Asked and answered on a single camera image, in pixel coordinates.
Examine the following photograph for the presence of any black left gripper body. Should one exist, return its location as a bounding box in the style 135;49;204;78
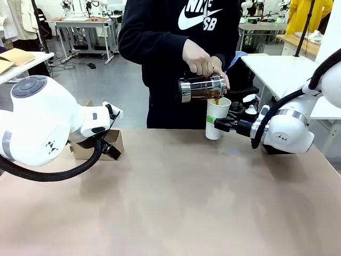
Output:
68;130;100;150

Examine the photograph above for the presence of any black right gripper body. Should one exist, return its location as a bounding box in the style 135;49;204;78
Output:
236;119;253;138

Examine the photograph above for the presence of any white paper cup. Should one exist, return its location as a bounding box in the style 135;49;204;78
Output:
205;97;232;140

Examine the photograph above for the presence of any brown cardboard cup carrier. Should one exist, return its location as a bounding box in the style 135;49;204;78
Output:
69;99;125;161

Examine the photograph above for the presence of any glass and steel French press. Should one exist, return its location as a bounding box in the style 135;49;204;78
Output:
177;74;231;105

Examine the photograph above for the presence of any white table beside right arm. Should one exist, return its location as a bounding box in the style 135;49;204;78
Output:
240;53;341;121

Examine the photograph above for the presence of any black box behind right arm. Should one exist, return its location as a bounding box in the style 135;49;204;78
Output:
262;143;283;156

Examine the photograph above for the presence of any person's left forearm black sleeve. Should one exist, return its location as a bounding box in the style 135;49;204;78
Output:
213;37;241;73

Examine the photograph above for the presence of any person's right forearm black sleeve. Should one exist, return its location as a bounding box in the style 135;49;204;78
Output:
118;25;190;65

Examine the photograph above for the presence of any person's left hand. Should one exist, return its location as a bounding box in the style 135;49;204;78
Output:
212;56;231;91

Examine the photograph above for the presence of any person's right hand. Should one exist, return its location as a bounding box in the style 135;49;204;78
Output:
182;39;214;77

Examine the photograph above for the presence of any person's black Nike hoodie torso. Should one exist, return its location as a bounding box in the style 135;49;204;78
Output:
118;0;242;130

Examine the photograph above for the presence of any white side table with envelopes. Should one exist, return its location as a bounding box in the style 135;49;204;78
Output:
0;50;55;85

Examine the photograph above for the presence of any grey background table with robots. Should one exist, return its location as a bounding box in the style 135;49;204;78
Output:
238;21;289;52

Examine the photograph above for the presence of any wooden top background table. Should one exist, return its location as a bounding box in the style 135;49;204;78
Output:
276;33;321;57

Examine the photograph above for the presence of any large brown paper envelope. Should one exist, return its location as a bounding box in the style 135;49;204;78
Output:
0;49;37;67

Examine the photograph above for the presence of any small brown paper envelope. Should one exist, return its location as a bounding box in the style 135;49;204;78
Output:
0;59;14;75

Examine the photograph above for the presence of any grey background workbench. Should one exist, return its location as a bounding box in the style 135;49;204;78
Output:
44;14;123;65

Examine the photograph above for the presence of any black tripod pole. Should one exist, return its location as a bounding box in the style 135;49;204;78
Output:
30;0;53;54

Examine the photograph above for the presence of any person in yellow jacket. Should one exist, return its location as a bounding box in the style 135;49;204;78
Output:
286;0;334;43

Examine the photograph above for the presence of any white coat on mannequin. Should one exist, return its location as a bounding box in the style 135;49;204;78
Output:
5;0;40;41

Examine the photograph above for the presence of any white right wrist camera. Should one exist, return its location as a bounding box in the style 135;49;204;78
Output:
242;94;258;116

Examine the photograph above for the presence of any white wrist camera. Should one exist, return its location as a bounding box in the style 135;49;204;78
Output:
242;94;258;116
102;101;124;120

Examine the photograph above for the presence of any black sleeved right arm cable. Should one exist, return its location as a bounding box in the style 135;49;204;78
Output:
249;47;341;149

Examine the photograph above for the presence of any black sleeved arm cable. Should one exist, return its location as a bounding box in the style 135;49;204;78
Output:
249;47;341;149
0;134;104;183

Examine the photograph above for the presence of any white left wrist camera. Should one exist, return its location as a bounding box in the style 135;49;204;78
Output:
102;101;124;120

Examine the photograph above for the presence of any black sleeved left arm cable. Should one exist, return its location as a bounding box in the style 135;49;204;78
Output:
0;134;104;183

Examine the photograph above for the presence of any black camera stand pole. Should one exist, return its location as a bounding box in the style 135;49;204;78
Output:
294;0;316;58

